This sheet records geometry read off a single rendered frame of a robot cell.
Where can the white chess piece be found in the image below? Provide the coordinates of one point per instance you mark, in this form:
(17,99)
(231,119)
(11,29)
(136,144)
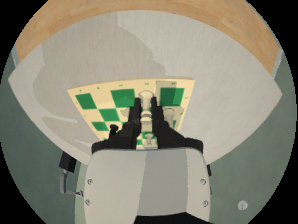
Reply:
(168,115)
(145,97)

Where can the green and cream chessboard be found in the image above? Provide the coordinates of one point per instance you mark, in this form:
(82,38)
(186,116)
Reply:
(108,102)

